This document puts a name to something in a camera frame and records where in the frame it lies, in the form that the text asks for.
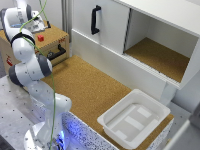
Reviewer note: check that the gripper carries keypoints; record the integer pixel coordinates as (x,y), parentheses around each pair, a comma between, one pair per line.
(38,23)

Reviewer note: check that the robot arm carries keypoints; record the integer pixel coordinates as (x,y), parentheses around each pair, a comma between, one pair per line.
(28,71)

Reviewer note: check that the wooden drawer box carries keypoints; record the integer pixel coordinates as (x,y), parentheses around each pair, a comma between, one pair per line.
(56,38)

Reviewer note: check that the white cabinet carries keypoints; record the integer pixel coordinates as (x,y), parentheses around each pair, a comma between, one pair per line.
(100,56)

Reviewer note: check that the white sliding door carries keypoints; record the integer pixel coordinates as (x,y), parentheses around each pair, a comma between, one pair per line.
(113,23)

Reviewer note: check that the white plastic box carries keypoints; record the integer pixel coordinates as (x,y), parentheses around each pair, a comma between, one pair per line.
(133,120)

